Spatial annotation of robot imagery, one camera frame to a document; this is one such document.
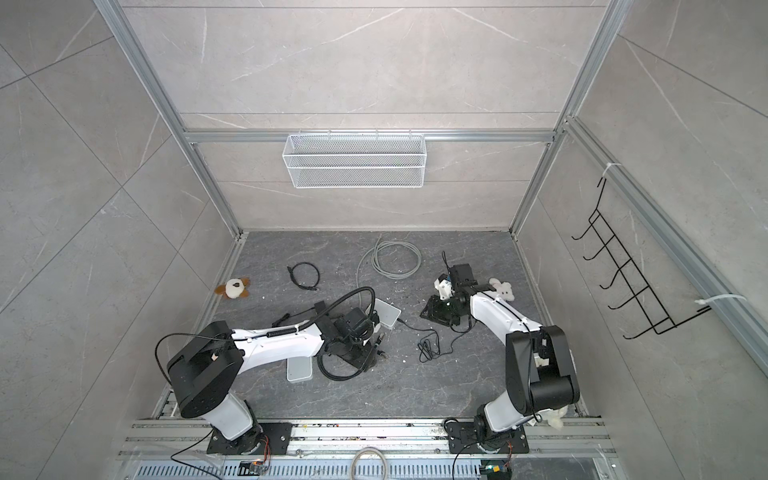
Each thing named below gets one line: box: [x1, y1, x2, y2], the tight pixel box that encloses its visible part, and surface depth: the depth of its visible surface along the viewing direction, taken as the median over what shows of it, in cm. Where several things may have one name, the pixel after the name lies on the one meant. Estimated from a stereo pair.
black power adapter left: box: [272, 300, 326, 327], surface depth 100 cm
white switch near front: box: [286, 356, 313, 383], surface depth 83 cm
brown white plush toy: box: [214, 277, 250, 299], surface depth 102 cm
